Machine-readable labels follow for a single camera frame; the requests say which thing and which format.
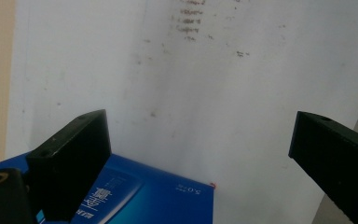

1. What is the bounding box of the blue cardboard box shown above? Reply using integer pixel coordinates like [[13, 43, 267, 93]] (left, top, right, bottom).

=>
[[0, 151, 216, 224]]

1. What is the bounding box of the white table mat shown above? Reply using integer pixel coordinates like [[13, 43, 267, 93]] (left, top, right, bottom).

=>
[[4, 0, 358, 224]]

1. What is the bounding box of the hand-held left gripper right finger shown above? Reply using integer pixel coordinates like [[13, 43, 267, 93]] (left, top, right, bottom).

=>
[[288, 110, 358, 224]]

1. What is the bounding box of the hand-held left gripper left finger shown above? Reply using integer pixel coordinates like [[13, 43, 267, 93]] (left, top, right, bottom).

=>
[[25, 108, 113, 224]]

